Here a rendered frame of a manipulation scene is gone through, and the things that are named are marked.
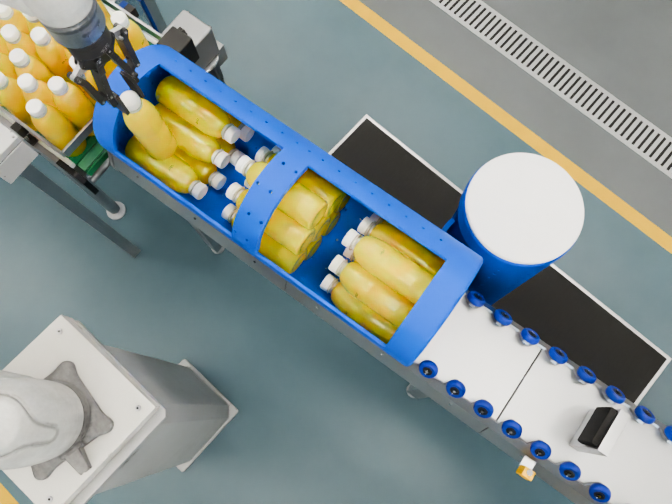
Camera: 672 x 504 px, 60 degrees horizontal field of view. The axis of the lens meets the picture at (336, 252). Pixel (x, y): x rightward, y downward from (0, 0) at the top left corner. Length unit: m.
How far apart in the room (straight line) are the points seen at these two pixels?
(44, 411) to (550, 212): 1.13
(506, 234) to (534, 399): 0.39
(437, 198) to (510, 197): 0.94
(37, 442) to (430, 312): 0.74
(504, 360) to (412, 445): 0.97
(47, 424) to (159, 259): 1.42
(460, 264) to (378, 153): 1.29
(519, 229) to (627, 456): 0.57
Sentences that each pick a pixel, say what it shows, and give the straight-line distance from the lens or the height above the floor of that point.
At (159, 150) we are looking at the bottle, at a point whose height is 1.14.
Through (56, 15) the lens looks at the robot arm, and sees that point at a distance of 0.99.
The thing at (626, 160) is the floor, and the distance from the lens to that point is 2.83.
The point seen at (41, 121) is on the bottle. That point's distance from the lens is 1.59.
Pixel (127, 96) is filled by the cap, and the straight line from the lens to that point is 1.27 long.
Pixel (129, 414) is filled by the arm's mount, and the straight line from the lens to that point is 1.37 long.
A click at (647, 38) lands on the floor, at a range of 3.17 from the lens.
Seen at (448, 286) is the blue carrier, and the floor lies 1.23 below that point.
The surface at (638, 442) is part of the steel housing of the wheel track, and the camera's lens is 1.56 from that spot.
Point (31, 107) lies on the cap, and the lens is 1.57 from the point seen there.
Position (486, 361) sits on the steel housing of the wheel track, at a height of 0.93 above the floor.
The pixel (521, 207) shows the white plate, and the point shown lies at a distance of 1.44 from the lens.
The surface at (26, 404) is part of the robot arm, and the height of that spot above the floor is 1.30.
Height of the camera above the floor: 2.33
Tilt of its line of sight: 75 degrees down
